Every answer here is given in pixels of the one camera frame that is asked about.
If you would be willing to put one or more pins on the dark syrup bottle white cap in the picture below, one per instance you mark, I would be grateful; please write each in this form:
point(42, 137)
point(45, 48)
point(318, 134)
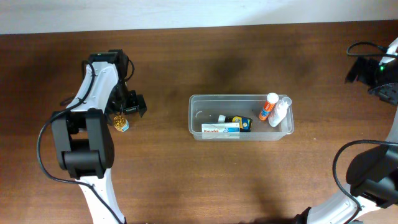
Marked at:
point(245, 123)

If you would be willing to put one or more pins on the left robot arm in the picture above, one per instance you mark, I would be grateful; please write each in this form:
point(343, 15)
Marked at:
point(83, 142)

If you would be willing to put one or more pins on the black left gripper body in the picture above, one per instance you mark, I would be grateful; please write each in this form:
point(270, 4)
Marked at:
point(122, 100)

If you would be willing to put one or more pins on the orange tablet tube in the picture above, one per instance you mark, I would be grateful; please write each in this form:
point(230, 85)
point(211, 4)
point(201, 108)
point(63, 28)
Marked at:
point(271, 100)

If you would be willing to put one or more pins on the white spray bottle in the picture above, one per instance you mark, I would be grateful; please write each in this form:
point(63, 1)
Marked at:
point(280, 111)

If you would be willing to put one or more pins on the gold lid balm jar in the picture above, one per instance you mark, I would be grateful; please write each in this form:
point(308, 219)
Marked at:
point(120, 123)

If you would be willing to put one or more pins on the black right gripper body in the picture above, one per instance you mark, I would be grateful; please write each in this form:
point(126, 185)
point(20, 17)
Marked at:
point(383, 80)

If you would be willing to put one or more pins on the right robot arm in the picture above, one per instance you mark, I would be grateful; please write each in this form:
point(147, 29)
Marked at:
point(371, 178)

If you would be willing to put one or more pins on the white Panadol medicine box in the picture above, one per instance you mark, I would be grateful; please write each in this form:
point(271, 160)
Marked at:
point(220, 131)

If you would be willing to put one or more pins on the clear plastic container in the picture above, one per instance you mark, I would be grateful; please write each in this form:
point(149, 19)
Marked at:
point(207, 108)

